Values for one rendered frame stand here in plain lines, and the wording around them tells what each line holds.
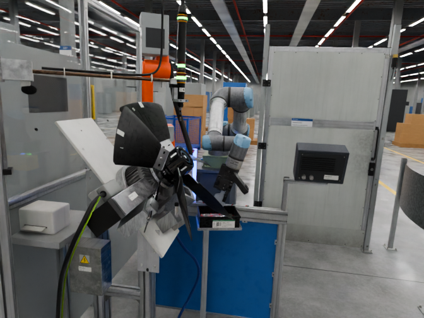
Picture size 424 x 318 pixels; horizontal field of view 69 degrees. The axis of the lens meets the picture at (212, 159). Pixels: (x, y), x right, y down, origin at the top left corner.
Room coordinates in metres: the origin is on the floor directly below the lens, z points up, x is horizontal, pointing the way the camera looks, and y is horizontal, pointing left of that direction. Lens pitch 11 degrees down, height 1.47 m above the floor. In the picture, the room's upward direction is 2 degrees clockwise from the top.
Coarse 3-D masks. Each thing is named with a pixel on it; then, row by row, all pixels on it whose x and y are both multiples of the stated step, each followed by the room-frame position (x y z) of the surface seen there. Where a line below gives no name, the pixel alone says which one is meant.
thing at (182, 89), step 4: (180, 0) 1.41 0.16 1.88; (184, 0) 1.41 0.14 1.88; (180, 4) 1.41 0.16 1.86; (184, 4) 1.41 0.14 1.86; (180, 8) 1.39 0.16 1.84; (184, 8) 1.40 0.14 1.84; (180, 12) 1.43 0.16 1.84; (184, 12) 1.40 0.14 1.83; (180, 84) 1.39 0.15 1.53; (184, 84) 1.40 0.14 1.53; (180, 88) 1.39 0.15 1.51; (184, 88) 1.40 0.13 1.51; (180, 92) 1.39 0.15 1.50; (184, 92) 1.41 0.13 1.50; (180, 96) 1.40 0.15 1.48; (180, 104) 1.40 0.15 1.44
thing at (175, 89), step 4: (172, 80) 1.38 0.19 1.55; (176, 80) 1.39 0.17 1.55; (172, 84) 1.37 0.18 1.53; (176, 84) 1.38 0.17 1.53; (172, 88) 1.40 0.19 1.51; (176, 88) 1.39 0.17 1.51; (172, 92) 1.40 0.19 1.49; (176, 92) 1.39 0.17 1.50; (172, 96) 1.40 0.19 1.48; (176, 96) 1.39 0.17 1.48; (176, 100) 1.38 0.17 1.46; (180, 100) 1.37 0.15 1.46; (184, 100) 1.38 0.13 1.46; (188, 100) 1.41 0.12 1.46
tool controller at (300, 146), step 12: (300, 144) 1.67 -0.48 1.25; (312, 144) 1.67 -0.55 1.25; (324, 144) 1.67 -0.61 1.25; (336, 144) 1.67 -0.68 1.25; (300, 156) 1.61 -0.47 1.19; (312, 156) 1.60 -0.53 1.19; (324, 156) 1.59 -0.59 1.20; (336, 156) 1.58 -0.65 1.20; (348, 156) 1.58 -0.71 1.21; (300, 168) 1.63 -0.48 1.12; (312, 168) 1.62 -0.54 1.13; (324, 168) 1.61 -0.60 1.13; (336, 168) 1.60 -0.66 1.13; (300, 180) 1.65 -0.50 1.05; (312, 180) 1.64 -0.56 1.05; (324, 180) 1.63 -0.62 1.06; (336, 180) 1.62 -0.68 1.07
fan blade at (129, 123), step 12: (120, 120) 1.08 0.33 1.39; (132, 120) 1.14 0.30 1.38; (132, 132) 1.12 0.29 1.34; (144, 132) 1.17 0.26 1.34; (132, 144) 1.11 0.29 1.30; (144, 144) 1.16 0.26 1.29; (156, 144) 1.22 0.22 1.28; (120, 156) 1.05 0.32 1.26; (132, 156) 1.10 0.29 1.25; (144, 156) 1.16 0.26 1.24; (156, 156) 1.22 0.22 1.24
